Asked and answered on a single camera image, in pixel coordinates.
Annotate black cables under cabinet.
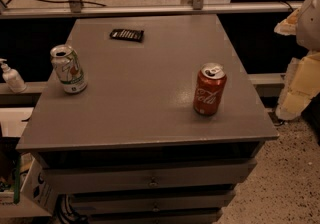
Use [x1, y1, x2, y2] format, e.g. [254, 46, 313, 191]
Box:
[54, 194, 89, 224]

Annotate red coca-cola can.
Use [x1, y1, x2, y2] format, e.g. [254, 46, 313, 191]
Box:
[193, 63, 227, 116]

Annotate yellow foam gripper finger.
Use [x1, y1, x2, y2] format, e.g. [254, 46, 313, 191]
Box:
[275, 51, 320, 120]
[274, 9, 300, 36]

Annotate white cardboard box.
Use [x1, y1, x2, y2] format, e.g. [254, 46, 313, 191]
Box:
[0, 136, 59, 219]

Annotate white pump bottle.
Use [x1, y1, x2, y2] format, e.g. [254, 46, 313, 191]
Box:
[0, 58, 27, 93]

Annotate white green 7up can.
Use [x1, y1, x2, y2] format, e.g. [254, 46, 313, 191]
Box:
[50, 44, 87, 94]

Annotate grey drawer cabinet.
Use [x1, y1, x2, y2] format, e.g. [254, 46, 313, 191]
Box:
[18, 15, 278, 224]

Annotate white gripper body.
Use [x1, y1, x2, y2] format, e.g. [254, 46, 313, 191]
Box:
[296, 0, 320, 51]

